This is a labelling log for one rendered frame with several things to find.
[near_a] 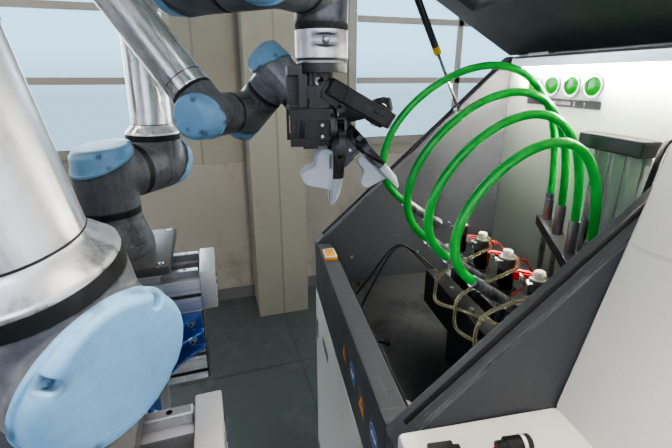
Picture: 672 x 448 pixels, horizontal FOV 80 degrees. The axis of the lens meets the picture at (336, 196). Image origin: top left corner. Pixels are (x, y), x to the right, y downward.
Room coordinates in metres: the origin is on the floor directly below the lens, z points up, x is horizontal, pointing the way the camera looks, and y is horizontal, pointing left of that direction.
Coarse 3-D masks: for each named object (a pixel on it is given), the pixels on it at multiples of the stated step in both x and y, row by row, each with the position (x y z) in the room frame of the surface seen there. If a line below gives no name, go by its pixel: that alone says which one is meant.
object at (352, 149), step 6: (348, 126) 0.74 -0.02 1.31; (348, 132) 0.74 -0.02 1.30; (348, 138) 0.73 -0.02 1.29; (354, 138) 0.73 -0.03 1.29; (348, 144) 0.73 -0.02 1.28; (354, 144) 0.73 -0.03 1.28; (348, 150) 0.73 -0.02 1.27; (354, 150) 0.73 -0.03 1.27; (360, 150) 0.77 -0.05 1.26; (348, 156) 0.73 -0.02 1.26; (354, 156) 0.73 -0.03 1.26; (348, 162) 0.72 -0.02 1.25
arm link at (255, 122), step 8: (248, 88) 0.78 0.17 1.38; (240, 96) 0.75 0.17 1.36; (248, 96) 0.77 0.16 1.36; (256, 96) 0.77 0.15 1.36; (248, 104) 0.75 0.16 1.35; (256, 104) 0.78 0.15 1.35; (264, 104) 0.78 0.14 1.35; (272, 104) 0.78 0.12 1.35; (280, 104) 0.82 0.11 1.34; (248, 112) 0.75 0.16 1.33; (256, 112) 0.77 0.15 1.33; (264, 112) 0.79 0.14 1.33; (272, 112) 0.80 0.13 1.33; (248, 120) 0.75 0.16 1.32; (256, 120) 0.78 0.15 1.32; (264, 120) 0.80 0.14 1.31; (248, 128) 0.77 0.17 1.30; (256, 128) 0.81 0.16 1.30; (240, 136) 0.80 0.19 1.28; (248, 136) 0.81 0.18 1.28
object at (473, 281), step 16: (544, 144) 0.53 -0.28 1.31; (560, 144) 0.54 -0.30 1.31; (576, 144) 0.54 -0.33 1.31; (512, 160) 0.53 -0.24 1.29; (592, 160) 0.55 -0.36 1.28; (496, 176) 0.52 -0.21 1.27; (592, 176) 0.55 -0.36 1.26; (480, 192) 0.52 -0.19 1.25; (592, 192) 0.56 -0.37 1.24; (464, 208) 0.52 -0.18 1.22; (592, 208) 0.56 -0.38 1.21; (464, 224) 0.51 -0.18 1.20; (592, 224) 0.56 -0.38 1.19; (464, 272) 0.51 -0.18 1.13; (480, 288) 0.52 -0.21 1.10
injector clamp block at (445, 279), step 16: (432, 272) 0.80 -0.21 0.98; (432, 288) 0.78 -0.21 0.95; (448, 288) 0.73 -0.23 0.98; (464, 288) 0.77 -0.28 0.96; (432, 304) 0.77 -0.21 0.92; (448, 304) 0.71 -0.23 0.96; (464, 304) 0.67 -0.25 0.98; (480, 304) 0.70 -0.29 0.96; (448, 320) 0.70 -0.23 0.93; (464, 320) 0.64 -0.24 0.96; (448, 336) 0.69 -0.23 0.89; (480, 336) 0.59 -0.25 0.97; (448, 352) 0.69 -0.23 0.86; (464, 352) 0.63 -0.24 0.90
